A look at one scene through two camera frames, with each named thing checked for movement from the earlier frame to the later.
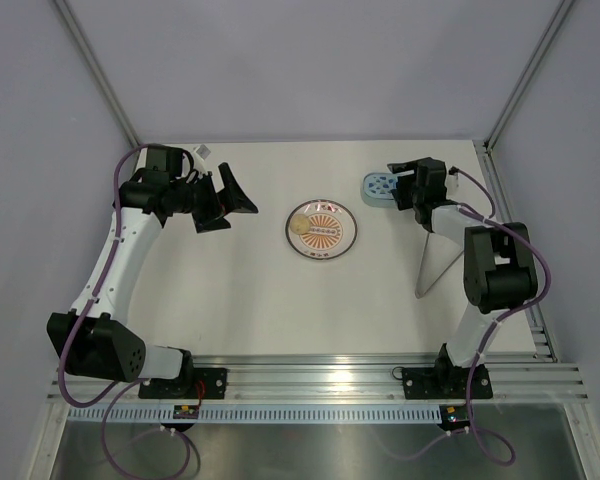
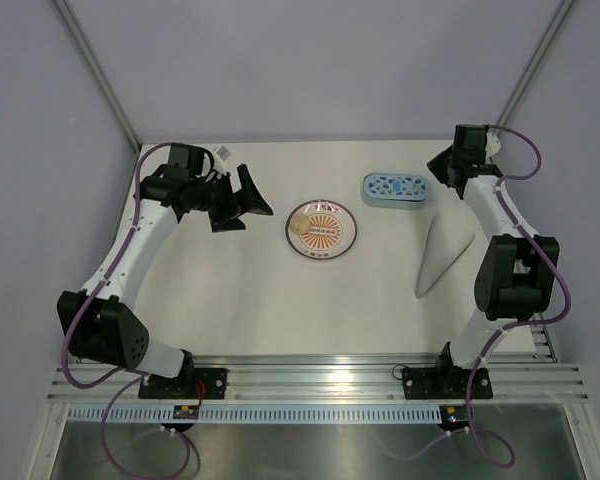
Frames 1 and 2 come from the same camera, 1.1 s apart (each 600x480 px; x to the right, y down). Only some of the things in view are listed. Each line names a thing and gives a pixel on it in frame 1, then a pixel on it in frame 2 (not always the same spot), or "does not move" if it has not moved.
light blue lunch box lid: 379,185 does not move
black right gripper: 402,198 → 435,166
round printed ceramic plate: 332,232 does not move
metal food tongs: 439,254 does not move
